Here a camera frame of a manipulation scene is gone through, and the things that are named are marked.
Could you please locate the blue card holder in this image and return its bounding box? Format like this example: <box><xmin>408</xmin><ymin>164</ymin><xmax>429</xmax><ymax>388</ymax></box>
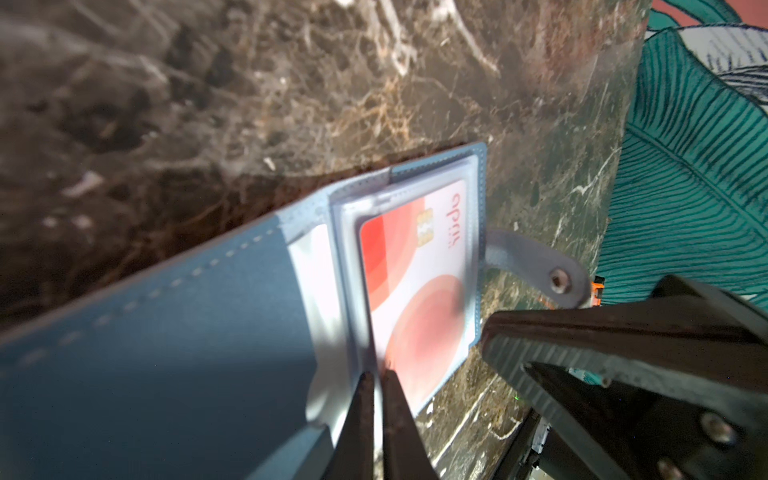
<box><xmin>1</xmin><ymin>143</ymin><xmax>591</xmax><ymax>479</ymax></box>

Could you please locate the red white credit card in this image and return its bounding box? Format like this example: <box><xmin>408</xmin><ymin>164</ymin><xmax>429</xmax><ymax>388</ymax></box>
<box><xmin>359</xmin><ymin>180</ymin><xmax>468</xmax><ymax>413</ymax></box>

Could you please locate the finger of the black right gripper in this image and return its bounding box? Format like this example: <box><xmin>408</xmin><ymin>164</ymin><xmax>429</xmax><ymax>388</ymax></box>
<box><xmin>481</xmin><ymin>275</ymin><xmax>767</xmax><ymax>479</ymax></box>

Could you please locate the orange toy car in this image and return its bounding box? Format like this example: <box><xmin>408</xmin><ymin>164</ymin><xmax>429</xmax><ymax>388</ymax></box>
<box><xmin>590</xmin><ymin>276</ymin><xmax>605</xmax><ymax>307</ymax></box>

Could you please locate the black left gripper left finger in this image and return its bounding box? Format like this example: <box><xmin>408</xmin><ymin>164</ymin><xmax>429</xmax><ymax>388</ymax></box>
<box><xmin>322</xmin><ymin>372</ymin><xmax>375</xmax><ymax>480</ymax></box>

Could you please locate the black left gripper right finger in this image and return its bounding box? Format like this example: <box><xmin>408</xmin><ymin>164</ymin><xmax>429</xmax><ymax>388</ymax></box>
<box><xmin>381</xmin><ymin>370</ymin><xmax>438</xmax><ymax>480</ymax></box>

